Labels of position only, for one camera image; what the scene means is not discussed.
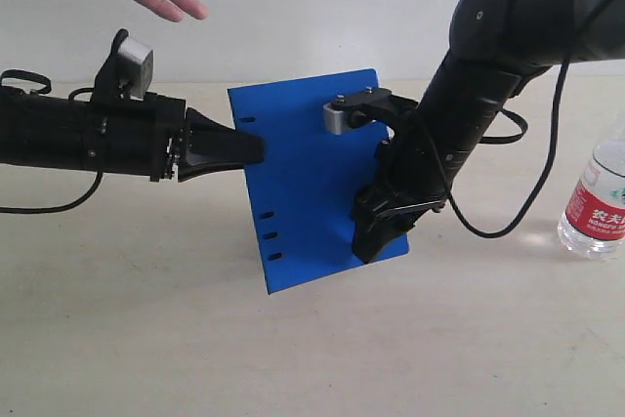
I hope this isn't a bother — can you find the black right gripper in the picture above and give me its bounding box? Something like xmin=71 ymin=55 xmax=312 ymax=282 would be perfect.
xmin=352 ymin=111 xmax=454 ymax=264

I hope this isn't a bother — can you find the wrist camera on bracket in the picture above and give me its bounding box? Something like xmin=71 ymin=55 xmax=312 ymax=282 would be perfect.
xmin=322 ymin=87 xmax=419 ymax=136
xmin=92 ymin=28 xmax=154 ymax=103

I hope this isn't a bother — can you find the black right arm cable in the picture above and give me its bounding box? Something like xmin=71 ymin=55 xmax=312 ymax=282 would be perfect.
xmin=441 ymin=0 xmax=625 ymax=238

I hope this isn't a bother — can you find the clear water bottle red cap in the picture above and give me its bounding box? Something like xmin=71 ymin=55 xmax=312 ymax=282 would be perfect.
xmin=558 ymin=123 xmax=624 ymax=261

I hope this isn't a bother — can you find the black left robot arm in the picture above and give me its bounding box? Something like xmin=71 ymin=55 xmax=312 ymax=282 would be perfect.
xmin=1 ymin=93 xmax=265 ymax=182

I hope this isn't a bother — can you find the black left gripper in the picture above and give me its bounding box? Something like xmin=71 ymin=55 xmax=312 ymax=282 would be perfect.
xmin=87 ymin=93 xmax=265 ymax=183

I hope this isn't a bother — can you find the blue ring binder notebook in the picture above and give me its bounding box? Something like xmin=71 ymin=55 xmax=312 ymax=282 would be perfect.
xmin=228 ymin=68 xmax=388 ymax=294

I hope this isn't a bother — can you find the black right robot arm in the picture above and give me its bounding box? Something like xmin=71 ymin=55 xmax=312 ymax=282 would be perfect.
xmin=346 ymin=0 xmax=624 ymax=263

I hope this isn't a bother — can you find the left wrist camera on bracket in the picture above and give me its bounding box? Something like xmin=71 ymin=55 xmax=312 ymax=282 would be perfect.
xmin=92 ymin=28 xmax=154 ymax=103

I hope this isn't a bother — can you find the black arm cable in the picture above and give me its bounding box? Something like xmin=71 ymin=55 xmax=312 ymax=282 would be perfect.
xmin=0 ymin=68 xmax=104 ymax=216
xmin=441 ymin=0 xmax=625 ymax=238

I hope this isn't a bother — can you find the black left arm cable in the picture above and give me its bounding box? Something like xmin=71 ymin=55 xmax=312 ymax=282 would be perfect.
xmin=0 ymin=68 xmax=104 ymax=216

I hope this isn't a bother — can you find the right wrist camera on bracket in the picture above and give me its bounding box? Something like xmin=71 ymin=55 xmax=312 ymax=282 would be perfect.
xmin=322 ymin=87 xmax=419 ymax=136

